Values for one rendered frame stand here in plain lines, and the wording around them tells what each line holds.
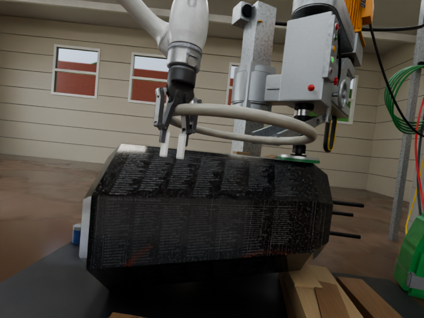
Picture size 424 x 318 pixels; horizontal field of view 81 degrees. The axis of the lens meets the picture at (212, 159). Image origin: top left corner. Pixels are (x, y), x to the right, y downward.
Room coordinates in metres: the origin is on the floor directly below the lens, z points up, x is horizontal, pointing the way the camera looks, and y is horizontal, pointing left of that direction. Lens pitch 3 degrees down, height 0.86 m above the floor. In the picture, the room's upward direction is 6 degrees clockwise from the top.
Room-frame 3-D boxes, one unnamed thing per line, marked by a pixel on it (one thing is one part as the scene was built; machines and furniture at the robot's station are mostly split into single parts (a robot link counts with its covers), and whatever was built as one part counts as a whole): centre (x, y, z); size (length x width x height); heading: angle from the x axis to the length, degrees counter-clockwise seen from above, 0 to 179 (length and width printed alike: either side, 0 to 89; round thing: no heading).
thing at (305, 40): (1.41, -0.51, 1.32); 0.36 x 0.22 x 0.45; 143
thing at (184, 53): (0.69, 0.10, 1.07); 0.09 x 0.09 x 0.06
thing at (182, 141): (0.69, 0.09, 0.85); 0.03 x 0.01 x 0.07; 39
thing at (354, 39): (1.62, -0.67, 1.61); 0.96 x 0.25 x 0.17; 143
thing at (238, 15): (2.22, -0.14, 2.00); 0.20 x 0.18 x 0.15; 176
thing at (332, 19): (1.22, -0.51, 1.37); 0.08 x 0.03 x 0.28; 143
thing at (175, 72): (0.68, 0.10, 1.00); 0.08 x 0.07 x 0.09; 129
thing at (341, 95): (1.37, -0.63, 1.19); 0.15 x 0.10 x 0.15; 143
